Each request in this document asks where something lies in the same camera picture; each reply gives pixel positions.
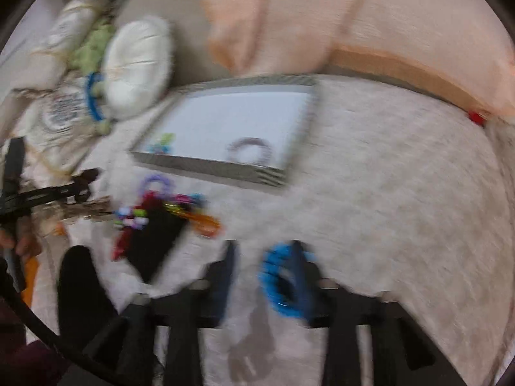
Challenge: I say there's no green plush toy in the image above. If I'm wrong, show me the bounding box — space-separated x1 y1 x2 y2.
70 22 117 71

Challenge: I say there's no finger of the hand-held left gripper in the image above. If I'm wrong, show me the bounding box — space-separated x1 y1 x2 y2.
60 168 100 205

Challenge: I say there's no beige cushion with blue print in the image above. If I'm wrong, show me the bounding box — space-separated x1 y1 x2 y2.
0 84 110 174

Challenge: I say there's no dark cloth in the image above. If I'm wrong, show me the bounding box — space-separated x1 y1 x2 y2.
57 245 121 356

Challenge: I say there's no blue cord with green pompoms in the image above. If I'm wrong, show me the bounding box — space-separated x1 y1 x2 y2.
84 71 112 135

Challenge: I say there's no patterned bolster pillow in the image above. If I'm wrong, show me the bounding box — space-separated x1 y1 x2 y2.
31 0 110 89

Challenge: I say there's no person's left hand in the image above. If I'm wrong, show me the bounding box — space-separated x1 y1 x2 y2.
0 224 42 259

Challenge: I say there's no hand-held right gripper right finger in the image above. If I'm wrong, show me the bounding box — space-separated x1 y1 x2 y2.
290 240 467 386

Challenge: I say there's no striped cardboard box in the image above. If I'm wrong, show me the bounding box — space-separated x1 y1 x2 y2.
129 74 321 188

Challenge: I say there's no black velvet pouch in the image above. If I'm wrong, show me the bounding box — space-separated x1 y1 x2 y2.
126 205 190 284

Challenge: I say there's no white round pillow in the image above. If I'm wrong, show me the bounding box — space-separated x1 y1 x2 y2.
100 16 174 120

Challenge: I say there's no person's left forearm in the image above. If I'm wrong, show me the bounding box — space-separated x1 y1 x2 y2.
0 301 69 386

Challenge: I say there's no orange cloth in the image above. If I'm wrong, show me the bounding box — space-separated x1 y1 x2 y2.
22 255 42 305

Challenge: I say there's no green blue flower bracelet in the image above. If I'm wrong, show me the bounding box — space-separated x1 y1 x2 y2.
147 132 178 155

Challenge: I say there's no peach fringed blanket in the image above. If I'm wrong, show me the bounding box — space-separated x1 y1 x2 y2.
201 0 515 118

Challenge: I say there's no red satin bow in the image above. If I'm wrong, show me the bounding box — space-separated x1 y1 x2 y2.
112 192 162 261

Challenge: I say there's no purple beaded bracelet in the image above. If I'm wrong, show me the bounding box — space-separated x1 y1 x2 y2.
140 173 174 194

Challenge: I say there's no black cable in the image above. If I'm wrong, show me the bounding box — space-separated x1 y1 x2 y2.
0 281 133 386

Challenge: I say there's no rainbow translucent bead bracelet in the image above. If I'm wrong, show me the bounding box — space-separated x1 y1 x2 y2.
177 194 223 239

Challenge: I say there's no beige quilted bedspread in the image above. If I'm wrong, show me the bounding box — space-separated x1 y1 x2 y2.
24 74 515 386

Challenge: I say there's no blue beaded bracelet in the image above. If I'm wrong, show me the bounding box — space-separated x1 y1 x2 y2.
257 242 318 317

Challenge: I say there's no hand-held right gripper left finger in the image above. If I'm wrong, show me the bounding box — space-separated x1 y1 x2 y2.
84 240 240 386

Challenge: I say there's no multicoloured round bead bracelet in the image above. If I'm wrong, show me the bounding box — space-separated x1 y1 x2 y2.
115 206 150 229

